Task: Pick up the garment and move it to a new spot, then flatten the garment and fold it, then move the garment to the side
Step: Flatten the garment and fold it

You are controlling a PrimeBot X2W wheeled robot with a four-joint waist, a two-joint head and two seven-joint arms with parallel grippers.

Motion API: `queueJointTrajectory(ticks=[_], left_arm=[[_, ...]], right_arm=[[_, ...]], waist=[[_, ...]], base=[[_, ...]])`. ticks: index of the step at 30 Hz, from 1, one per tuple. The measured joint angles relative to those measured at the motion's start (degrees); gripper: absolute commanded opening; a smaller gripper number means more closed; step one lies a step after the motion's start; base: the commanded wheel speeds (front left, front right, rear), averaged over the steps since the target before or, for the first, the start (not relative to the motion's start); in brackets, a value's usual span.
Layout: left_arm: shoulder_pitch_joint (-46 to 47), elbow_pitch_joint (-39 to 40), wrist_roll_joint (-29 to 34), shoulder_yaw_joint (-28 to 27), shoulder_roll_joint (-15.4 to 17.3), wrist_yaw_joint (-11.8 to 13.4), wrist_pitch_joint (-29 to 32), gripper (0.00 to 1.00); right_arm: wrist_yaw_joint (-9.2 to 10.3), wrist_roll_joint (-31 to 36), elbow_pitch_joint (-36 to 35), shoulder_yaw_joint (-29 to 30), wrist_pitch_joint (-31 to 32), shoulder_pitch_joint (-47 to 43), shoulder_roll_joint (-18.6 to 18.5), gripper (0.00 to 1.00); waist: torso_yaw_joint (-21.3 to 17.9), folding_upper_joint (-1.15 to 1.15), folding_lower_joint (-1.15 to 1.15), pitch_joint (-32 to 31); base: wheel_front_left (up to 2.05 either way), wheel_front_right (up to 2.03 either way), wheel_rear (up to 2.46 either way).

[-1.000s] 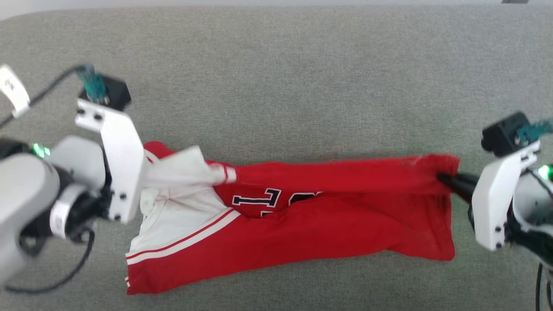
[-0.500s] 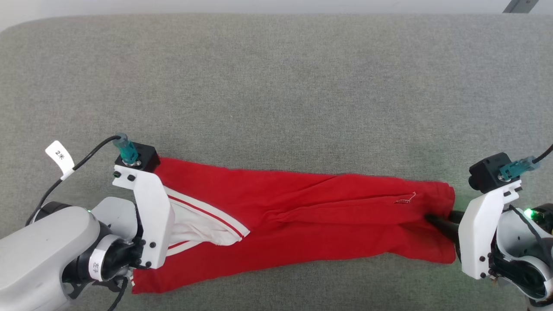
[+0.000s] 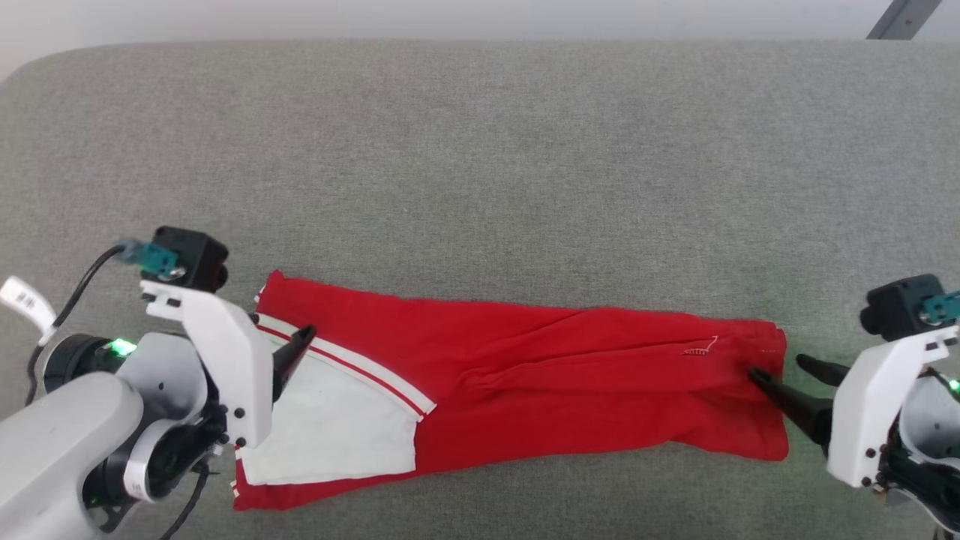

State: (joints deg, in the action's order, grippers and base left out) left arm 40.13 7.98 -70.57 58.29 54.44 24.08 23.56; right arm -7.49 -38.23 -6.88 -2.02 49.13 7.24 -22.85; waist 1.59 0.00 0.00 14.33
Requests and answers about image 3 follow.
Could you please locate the grey metal bar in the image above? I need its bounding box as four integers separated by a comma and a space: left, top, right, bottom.
866, 0, 943, 41

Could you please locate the white cable tag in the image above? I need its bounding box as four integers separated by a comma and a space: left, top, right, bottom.
0, 275, 59, 347

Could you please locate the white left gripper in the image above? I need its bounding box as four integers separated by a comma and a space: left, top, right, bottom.
140, 280, 317, 449

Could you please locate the black left camera cable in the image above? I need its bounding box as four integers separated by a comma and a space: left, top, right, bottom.
25, 244, 143, 407

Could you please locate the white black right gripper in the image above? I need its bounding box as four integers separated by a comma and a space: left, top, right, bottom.
748, 325, 960, 489

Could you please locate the red and white basketball jersey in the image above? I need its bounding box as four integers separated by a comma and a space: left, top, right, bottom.
231, 270, 790, 512

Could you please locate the teal right camera connector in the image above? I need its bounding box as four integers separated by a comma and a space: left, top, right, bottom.
922, 290, 960, 325

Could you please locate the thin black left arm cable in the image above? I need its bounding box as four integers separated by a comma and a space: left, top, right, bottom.
156, 463, 212, 540

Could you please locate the teal camera connector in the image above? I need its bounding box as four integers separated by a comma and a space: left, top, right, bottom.
922, 290, 960, 325
118, 240, 181, 275

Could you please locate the teal left camera connector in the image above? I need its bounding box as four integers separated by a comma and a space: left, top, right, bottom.
118, 240, 181, 275

